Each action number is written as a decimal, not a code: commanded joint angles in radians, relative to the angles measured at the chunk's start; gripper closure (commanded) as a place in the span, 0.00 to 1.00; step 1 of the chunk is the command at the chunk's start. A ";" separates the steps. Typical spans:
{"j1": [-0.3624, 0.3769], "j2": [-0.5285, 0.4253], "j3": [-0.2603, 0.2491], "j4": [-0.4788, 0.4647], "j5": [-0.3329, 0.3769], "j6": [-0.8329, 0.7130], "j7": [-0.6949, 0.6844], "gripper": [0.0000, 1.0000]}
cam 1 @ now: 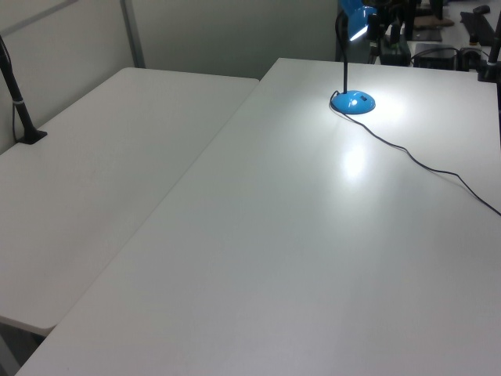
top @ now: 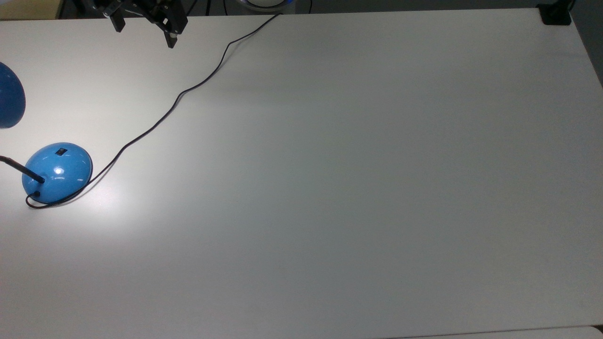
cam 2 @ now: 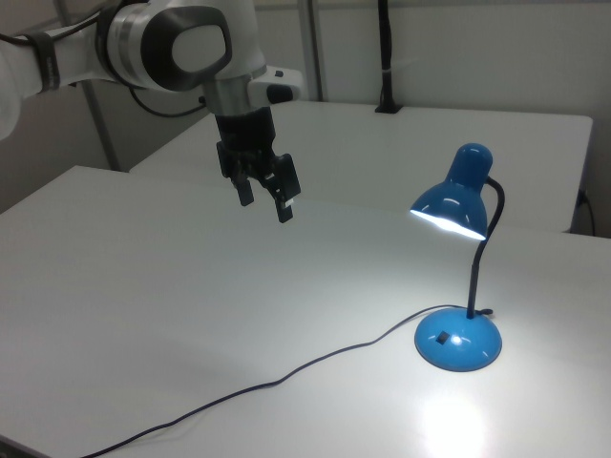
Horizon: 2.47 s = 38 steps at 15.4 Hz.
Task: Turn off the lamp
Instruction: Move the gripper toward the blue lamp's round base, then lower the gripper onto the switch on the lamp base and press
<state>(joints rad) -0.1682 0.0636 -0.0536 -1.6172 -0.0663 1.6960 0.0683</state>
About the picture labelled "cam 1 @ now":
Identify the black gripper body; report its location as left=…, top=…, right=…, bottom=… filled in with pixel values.
left=362, top=0, right=406, bottom=20

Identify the blue desk lamp black gooseneck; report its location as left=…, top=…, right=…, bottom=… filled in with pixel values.
left=327, top=0, right=377, bottom=115

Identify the black equipment box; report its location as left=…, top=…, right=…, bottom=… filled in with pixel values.
left=410, top=42, right=460, bottom=70

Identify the black table clamp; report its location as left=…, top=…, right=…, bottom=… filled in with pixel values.
left=474, top=32, right=501, bottom=84

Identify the white side table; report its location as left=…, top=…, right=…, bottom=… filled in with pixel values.
left=0, top=67, right=261, bottom=338

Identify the thin black lamp power cable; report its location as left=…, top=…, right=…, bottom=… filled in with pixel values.
left=330, top=89, right=501, bottom=217

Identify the grey metal partition post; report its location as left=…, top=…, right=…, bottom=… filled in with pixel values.
left=119, top=0, right=146, bottom=70

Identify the black camera stand with clamp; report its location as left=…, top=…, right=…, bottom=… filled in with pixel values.
left=0, top=34, right=49, bottom=146

